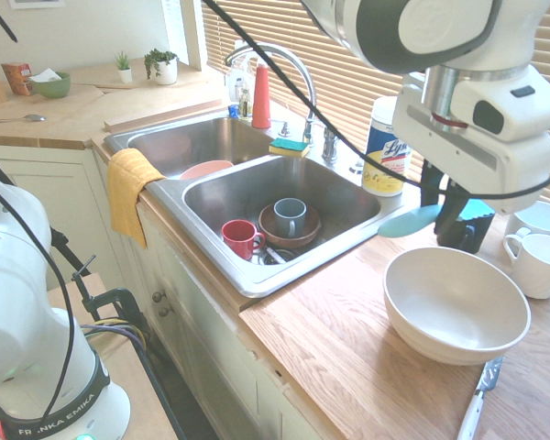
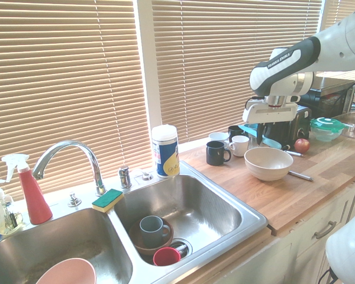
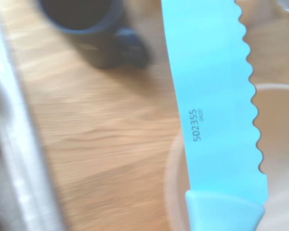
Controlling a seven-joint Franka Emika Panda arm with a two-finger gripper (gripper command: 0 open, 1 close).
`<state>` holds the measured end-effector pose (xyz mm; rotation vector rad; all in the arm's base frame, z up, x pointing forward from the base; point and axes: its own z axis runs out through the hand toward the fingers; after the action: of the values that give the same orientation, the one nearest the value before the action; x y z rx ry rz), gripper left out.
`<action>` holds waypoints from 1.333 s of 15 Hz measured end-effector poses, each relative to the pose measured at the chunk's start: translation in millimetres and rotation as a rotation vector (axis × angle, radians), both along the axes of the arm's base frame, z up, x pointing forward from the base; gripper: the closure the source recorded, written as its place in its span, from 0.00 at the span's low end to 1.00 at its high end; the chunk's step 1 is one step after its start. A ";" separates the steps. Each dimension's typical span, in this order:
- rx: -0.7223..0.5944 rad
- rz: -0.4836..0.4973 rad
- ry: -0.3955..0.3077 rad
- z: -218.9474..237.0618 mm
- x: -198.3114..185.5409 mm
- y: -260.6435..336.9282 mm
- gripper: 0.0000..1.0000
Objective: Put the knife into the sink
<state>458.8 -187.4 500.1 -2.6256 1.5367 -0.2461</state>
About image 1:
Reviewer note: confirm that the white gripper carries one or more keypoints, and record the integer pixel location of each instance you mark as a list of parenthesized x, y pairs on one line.
[(486, 169)]

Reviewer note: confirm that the teal knife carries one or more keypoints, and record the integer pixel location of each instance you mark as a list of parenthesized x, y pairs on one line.
[(408, 222)]

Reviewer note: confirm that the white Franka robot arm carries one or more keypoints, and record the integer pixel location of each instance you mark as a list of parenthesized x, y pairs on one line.
[(440, 27)]

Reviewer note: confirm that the chrome sink hole cap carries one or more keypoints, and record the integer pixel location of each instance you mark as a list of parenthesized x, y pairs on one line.
[(357, 166)]

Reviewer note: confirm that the small chrome sink knob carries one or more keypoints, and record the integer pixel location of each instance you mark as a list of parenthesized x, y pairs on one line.
[(284, 130)]

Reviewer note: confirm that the stainless steel double sink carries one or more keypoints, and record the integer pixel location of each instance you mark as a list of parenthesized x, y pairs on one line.
[(238, 192)]

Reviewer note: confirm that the black mug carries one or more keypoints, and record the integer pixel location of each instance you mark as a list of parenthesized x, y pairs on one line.
[(483, 234)]

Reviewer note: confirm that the Lysol wipes canister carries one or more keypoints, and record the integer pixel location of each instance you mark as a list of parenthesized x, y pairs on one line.
[(380, 142)]

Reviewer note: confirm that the large white bowl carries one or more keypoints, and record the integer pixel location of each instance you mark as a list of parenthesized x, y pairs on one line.
[(454, 298)]

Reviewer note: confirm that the white ceramic mug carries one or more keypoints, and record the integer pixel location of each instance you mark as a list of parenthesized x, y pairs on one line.
[(541, 270), (545, 217)]

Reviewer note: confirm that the chrome side sprayer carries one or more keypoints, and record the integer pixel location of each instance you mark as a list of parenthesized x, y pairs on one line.
[(330, 146)]

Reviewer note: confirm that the brown wooden bowl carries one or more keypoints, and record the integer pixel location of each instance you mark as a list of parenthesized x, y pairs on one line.
[(311, 229)]

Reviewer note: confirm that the grey-blue mug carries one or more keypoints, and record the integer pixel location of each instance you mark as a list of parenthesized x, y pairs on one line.
[(289, 220)]

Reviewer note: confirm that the green and yellow sponge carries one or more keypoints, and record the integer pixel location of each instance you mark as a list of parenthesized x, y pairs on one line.
[(289, 146)]

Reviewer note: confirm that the white utensil in drain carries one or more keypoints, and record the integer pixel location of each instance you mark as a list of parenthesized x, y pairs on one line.
[(276, 255)]

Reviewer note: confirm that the wide beige window blind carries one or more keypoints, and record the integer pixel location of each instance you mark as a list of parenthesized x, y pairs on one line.
[(330, 55)]

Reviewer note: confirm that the chrome gooseneck faucet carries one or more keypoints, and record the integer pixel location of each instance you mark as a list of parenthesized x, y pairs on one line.
[(302, 69)]

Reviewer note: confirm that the red cup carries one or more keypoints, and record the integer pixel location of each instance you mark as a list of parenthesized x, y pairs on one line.
[(240, 240)]

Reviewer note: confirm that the red spray bottle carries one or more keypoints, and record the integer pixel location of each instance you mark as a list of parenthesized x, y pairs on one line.
[(261, 101)]

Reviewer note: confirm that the clear pump soap bottle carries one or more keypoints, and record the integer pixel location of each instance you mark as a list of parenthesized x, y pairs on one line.
[(244, 103)]

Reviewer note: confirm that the pink plastic bowl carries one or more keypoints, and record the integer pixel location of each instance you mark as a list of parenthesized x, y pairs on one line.
[(201, 170)]

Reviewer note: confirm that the cream kitchen cabinet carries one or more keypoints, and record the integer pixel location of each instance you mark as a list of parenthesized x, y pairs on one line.
[(211, 357)]

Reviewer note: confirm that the round cabinet knob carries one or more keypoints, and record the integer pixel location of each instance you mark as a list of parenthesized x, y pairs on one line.
[(158, 297), (165, 312)]

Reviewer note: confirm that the trailing plant in white pot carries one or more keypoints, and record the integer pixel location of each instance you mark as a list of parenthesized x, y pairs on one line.
[(165, 73)]

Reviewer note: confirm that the yellow dish towel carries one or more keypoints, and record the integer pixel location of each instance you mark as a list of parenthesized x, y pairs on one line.
[(128, 192)]

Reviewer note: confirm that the black metal clamp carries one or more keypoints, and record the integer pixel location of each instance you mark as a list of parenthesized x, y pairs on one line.
[(114, 300)]

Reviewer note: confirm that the small potted green plant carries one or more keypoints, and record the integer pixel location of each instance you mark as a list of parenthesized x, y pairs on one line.
[(124, 73)]

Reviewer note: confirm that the wooden robot mounting table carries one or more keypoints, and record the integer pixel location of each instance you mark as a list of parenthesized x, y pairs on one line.
[(133, 389)]

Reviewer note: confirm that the green bowl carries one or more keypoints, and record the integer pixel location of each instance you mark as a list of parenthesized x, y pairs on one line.
[(50, 88)]

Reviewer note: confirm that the white paper napkin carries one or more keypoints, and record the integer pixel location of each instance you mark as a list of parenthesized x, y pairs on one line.
[(46, 75)]

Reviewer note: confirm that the metal spoon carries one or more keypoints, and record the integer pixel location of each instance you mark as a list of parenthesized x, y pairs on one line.
[(34, 117)]

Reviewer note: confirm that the orange cardboard box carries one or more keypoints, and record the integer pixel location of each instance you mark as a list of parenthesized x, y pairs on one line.
[(16, 78)]

